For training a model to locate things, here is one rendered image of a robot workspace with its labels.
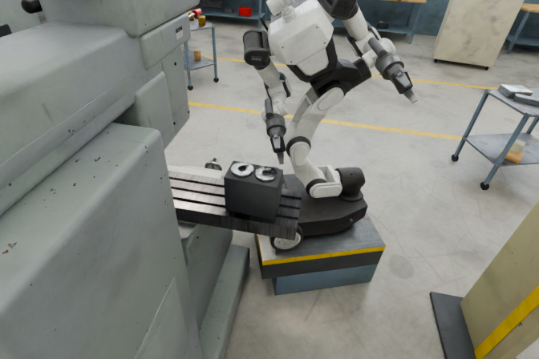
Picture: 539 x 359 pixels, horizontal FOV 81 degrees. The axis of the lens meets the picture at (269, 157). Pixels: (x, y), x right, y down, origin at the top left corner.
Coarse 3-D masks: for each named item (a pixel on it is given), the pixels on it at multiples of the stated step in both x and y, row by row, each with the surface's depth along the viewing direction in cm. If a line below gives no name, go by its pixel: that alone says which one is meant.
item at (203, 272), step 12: (192, 168) 190; (204, 168) 190; (216, 228) 174; (204, 240) 154; (216, 240) 178; (228, 240) 209; (204, 252) 157; (216, 252) 182; (192, 264) 142; (204, 264) 161; (216, 264) 186; (192, 276) 145; (204, 276) 164; (216, 276) 190; (192, 288) 148; (204, 288) 167; (192, 300) 150; (204, 300) 171; (204, 312) 174
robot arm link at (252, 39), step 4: (252, 32) 147; (256, 32) 148; (248, 36) 147; (252, 36) 146; (256, 36) 146; (260, 36) 148; (244, 40) 148; (248, 40) 145; (252, 40) 144; (256, 40) 145; (260, 40) 147; (244, 44) 147; (248, 44) 144; (252, 44) 143; (256, 44) 143; (260, 44) 145; (244, 48) 146; (248, 48) 143; (244, 52) 146; (268, 60) 151; (268, 64) 152; (256, 68) 153; (260, 68) 152; (264, 68) 152
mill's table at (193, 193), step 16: (176, 176) 153; (192, 176) 153; (176, 192) 144; (192, 192) 144; (208, 192) 145; (224, 192) 145; (288, 192) 147; (176, 208) 137; (192, 208) 136; (208, 208) 137; (224, 208) 137; (288, 208) 139; (208, 224) 139; (224, 224) 137; (240, 224) 135; (256, 224) 133; (272, 224) 131; (288, 224) 131
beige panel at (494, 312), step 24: (528, 216) 157; (528, 240) 154; (504, 264) 169; (528, 264) 152; (480, 288) 187; (504, 288) 167; (528, 288) 150; (456, 312) 203; (480, 312) 184; (504, 312) 164; (528, 312) 147; (456, 336) 191; (480, 336) 180; (504, 336) 161; (528, 336) 147
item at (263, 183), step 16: (224, 176) 126; (240, 176) 125; (256, 176) 125; (272, 176) 125; (240, 192) 128; (256, 192) 126; (272, 192) 124; (240, 208) 133; (256, 208) 131; (272, 208) 129
